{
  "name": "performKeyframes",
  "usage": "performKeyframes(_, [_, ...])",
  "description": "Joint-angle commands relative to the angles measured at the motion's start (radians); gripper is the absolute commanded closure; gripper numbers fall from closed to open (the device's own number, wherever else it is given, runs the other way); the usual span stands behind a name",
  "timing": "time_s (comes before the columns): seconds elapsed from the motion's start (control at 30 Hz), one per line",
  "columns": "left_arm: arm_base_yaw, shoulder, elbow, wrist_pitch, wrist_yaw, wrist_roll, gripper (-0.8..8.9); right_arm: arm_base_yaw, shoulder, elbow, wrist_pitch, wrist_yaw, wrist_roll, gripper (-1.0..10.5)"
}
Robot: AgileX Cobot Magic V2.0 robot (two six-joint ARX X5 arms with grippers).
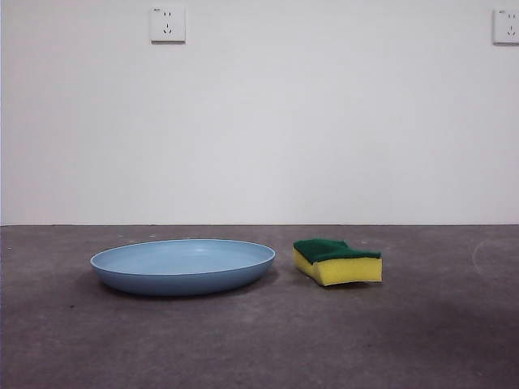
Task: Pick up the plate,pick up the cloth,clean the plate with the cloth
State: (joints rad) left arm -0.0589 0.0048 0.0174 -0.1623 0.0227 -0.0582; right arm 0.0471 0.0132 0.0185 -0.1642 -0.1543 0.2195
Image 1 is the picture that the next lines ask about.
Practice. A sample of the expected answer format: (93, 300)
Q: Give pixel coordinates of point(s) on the yellow sponge with green pad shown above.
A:
(348, 273)

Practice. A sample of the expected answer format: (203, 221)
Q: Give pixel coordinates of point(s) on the blue round plate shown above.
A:
(182, 271)

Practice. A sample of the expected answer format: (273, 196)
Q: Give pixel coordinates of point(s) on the white wall socket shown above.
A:
(168, 24)
(507, 26)

